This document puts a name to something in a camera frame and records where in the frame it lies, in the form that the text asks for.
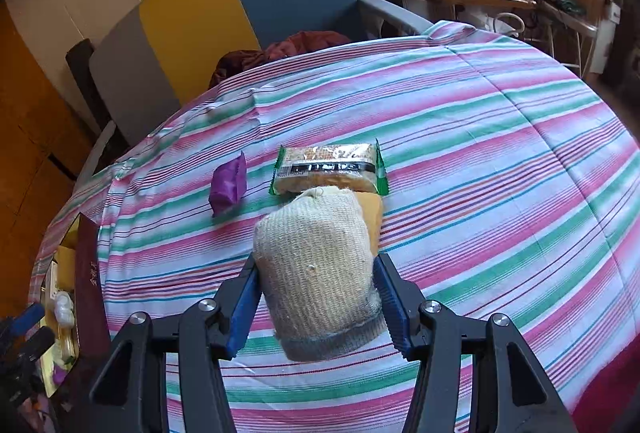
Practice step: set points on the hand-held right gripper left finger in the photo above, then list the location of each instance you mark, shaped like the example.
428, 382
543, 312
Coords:
245, 308

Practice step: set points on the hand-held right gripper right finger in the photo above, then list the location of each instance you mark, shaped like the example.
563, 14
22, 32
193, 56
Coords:
390, 308

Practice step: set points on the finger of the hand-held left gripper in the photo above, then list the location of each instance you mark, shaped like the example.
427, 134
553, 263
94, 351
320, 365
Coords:
37, 343
25, 317

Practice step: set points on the gold metal tin tray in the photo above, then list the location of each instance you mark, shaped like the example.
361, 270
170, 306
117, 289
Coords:
90, 283

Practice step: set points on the beige knitted sock roll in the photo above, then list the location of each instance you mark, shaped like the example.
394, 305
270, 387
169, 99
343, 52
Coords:
315, 273

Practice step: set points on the white crumpled plastic bag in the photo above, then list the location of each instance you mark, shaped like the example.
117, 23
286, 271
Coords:
62, 305

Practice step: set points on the yellow sponge block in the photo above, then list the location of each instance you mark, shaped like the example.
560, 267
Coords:
372, 218

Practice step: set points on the purple packet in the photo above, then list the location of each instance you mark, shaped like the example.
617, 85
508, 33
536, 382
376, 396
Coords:
227, 185

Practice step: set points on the striped tablecloth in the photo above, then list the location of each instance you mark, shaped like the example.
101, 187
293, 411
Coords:
450, 163

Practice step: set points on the green edged snack packet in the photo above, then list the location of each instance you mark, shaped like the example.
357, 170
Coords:
325, 163

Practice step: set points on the wooden wardrobe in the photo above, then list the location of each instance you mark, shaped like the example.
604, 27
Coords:
25, 138

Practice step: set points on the magenta blanket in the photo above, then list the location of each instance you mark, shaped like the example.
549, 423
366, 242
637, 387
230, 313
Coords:
600, 398

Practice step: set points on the dark red cloth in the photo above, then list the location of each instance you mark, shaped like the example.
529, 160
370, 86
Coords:
300, 44

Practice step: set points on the cardboard box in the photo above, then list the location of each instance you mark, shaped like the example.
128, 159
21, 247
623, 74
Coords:
585, 13

